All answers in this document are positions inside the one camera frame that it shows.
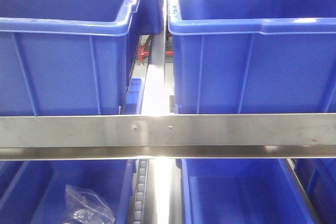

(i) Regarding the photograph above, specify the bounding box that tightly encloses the steel shelf centre divider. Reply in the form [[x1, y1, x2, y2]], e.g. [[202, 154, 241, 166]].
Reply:
[[142, 0, 174, 223]]

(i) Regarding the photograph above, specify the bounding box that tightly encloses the roller track strip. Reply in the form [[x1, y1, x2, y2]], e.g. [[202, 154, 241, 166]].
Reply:
[[132, 159, 149, 224]]

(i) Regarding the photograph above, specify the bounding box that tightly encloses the blue plastic bin right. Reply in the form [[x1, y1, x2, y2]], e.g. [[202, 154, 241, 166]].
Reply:
[[167, 0, 335, 114]]

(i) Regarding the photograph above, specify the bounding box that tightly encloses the blue plastic bin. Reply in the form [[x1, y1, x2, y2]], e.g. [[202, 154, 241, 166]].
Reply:
[[167, 0, 335, 114], [1, 0, 140, 116]]

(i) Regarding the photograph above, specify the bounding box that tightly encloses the blue plastic bin left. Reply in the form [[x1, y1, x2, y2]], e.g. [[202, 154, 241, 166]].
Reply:
[[1, 0, 140, 116]]

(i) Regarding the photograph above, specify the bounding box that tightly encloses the clear plastic bag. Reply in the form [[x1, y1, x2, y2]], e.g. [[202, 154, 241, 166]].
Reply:
[[60, 185, 115, 223]]

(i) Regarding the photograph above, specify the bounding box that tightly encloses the blue bin lower left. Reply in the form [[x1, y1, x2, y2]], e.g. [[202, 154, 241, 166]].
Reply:
[[1, 159, 136, 223]]

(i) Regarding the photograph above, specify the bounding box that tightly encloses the blue bin lower far right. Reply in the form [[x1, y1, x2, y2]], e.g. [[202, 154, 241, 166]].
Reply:
[[294, 158, 335, 223]]

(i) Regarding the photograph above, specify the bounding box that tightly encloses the red metal frame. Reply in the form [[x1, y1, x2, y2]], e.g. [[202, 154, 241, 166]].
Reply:
[[137, 33, 173, 66]]

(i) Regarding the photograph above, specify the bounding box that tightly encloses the steel shelf front rail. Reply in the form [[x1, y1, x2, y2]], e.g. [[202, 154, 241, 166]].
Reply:
[[1, 113, 335, 161]]

